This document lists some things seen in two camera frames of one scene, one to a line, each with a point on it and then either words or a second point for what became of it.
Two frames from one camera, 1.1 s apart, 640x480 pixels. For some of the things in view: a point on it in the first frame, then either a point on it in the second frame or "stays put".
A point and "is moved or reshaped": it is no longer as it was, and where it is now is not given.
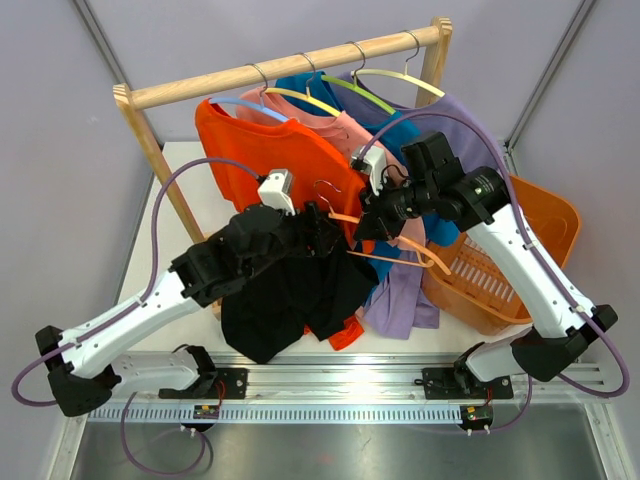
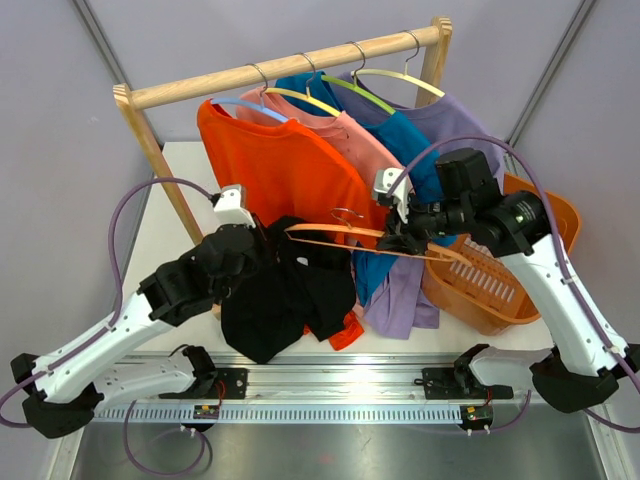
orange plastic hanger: [427, 263] is moved or reshaped
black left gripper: [318, 239] -> [255, 266]
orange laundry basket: [478, 291] stays put
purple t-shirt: [406, 301] stays put
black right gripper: [376, 222] -> [409, 225]
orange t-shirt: [244, 147] stays put
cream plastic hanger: [409, 79] stays put
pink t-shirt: [352, 136] stays put
